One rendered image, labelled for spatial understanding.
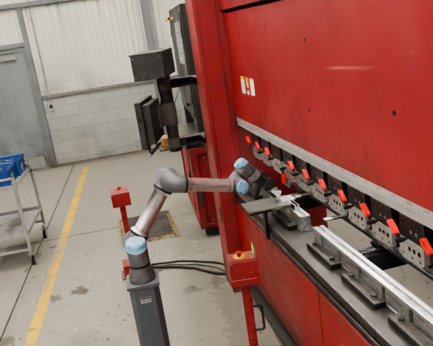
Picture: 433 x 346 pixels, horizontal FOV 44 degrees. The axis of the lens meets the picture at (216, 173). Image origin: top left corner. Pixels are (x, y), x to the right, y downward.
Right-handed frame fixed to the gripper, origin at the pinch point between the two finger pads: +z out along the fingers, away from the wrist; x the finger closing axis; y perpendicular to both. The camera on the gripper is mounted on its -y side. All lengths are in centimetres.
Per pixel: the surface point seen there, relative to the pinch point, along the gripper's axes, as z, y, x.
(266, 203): -4.4, -6.2, -0.9
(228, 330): 53, -93, 34
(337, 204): -14, 15, -80
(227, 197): 7, -23, 84
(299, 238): 9.7, -9.0, -32.9
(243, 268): -4, -41, -32
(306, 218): 9.2, 2.2, -25.9
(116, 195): -45, -85, 154
